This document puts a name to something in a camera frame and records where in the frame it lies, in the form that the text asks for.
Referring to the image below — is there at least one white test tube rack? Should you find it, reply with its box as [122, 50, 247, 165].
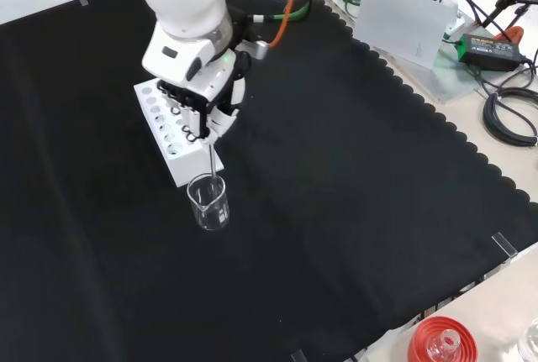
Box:
[134, 80, 225, 188]

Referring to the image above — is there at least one clear glass vessel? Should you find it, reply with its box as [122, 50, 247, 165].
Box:
[518, 321, 538, 362]

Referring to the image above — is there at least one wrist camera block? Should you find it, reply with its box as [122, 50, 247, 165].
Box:
[245, 39, 271, 61]

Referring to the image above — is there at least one black bench cloth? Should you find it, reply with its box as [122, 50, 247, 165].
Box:
[0, 0, 538, 362]

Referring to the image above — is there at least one black power adapter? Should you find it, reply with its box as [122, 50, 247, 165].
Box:
[456, 33, 527, 73]

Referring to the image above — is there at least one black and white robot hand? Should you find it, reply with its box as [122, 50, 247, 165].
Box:
[141, 34, 253, 147]

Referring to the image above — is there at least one pale board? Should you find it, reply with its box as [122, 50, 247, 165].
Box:
[353, 0, 460, 70]

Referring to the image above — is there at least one pale base plate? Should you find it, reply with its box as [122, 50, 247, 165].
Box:
[320, 0, 506, 106]

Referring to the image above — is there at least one small clear glass flask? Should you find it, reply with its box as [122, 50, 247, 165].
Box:
[427, 328, 462, 362]

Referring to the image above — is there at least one clear glass beaker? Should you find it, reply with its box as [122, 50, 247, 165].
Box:
[186, 173, 231, 233]

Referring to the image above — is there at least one clear glass rod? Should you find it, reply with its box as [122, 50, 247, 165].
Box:
[207, 140, 220, 189]

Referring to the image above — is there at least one orange clamp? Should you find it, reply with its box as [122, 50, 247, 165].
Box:
[494, 24, 525, 45]

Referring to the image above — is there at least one coiled black cable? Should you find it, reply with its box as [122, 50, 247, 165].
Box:
[482, 86, 538, 148]

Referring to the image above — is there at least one red ribbed funnel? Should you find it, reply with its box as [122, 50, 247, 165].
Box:
[407, 315, 480, 362]

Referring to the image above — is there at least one green cable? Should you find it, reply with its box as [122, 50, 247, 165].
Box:
[251, 0, 314, 24]

